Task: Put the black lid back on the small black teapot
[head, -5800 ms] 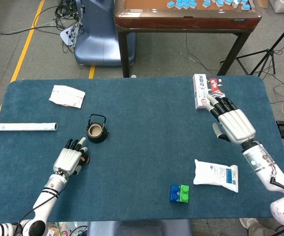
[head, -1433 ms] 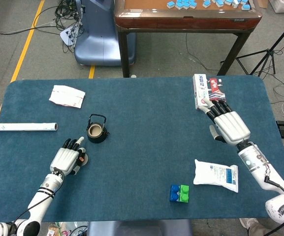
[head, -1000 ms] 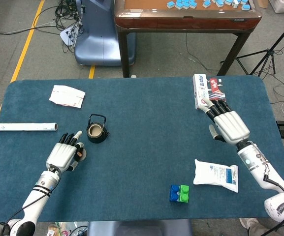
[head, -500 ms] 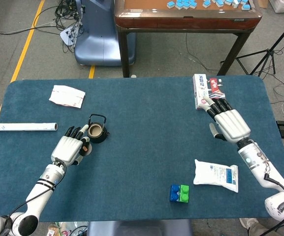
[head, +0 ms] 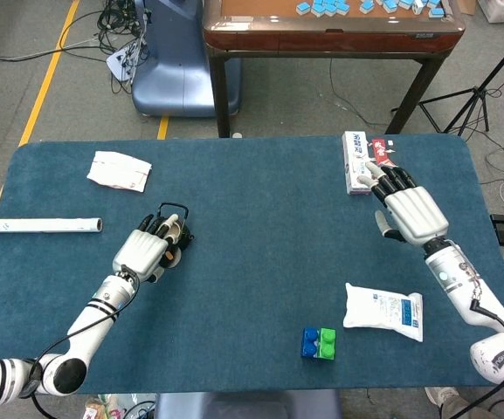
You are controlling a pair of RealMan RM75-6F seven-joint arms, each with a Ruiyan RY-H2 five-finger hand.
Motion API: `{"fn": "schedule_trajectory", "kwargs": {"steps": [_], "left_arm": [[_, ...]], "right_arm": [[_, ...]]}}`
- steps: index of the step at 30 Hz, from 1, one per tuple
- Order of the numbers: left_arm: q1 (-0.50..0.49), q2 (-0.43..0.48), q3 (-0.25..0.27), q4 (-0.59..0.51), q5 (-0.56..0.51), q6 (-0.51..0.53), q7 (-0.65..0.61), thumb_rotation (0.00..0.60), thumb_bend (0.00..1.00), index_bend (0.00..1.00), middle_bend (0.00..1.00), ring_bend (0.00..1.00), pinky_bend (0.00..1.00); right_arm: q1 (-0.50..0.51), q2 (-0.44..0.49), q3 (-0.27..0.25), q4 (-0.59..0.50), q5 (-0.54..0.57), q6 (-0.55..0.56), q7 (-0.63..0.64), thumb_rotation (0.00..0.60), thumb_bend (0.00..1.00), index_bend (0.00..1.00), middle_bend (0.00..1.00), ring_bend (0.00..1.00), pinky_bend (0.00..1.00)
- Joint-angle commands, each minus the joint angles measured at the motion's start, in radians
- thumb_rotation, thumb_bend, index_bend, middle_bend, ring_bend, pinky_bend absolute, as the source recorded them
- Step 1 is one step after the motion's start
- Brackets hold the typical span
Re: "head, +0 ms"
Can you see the khaki trouser leg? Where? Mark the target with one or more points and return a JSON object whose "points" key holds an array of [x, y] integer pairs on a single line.
{"points": [[465, 410]]}

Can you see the beige shoe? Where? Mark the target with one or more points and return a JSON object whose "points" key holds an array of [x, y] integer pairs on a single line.
{"points": [[439, 395]]}

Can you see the colourful snack bags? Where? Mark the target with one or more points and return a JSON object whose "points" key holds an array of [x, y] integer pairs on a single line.
{"points": [[103, 408]]}

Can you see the white toothpaste box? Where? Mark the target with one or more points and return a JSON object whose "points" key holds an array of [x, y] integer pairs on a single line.
{"points": [[355, 153]]}

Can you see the red printed card box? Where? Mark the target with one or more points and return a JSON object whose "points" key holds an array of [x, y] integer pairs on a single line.
{"points": [[382, 150]]}

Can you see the white plastic pouch blue label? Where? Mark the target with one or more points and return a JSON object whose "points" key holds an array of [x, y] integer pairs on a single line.
{"points": [[378, 312]]}

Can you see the blue toy brick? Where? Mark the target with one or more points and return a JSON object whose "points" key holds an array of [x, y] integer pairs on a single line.
{"points": [[309, 344]]}

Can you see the blue felt table cover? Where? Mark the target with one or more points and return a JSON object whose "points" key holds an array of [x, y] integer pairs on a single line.
{"points": [[256, 262]]}

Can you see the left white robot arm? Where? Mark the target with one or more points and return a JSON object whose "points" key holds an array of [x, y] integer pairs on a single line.
{"points": [[98, 305]]}

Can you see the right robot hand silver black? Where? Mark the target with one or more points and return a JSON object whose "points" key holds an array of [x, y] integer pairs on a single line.
{"points": [[413, 211]]}

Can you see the brown mahjong table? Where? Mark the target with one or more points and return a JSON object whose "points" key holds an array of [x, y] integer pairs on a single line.
{"points": [[330, 41]]}

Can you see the black tripod stand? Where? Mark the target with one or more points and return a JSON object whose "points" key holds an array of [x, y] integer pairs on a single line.
{"points": [[476, 98]]}

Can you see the blue white mahjong tile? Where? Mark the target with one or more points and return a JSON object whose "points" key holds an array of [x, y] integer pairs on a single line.
{"points": [[404, 3], [332, 8], [302, 6], [436, 11], [343, 3], [384, 2], [418, 5], [366, 5], [317, 9]]}

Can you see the white paper packet red stripes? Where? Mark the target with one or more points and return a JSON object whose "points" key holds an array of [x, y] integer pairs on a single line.
{"points": [[118, 171]]}

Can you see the blue grey robot chassis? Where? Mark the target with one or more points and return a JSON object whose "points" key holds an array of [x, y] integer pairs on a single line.
{"points": [[247, 406]]}

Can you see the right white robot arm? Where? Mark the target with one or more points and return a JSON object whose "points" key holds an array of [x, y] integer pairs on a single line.
{"points": [[448, 270]]}

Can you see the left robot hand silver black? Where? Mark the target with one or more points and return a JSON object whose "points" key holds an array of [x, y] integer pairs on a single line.
{"points": [[140, 253]]}

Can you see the white power strip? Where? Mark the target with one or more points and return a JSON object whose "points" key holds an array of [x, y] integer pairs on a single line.
{"points": [[120, 63]]}

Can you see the brown cardboard box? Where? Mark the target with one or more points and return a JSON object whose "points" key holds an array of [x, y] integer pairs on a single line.
{"points": [[467, 5]]}

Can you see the black cast iron teapot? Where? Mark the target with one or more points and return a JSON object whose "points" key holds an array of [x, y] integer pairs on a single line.
{"points": [[185, 235]]}

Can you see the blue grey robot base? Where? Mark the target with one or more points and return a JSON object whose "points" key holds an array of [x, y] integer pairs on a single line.
{"points": [[173, 74]]}

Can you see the green toy brick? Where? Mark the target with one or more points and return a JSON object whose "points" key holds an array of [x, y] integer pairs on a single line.
{"points": [[327, 344]]}

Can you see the white cling film roll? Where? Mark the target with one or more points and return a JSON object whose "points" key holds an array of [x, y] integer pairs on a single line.
{"points": [[42, 225]]}

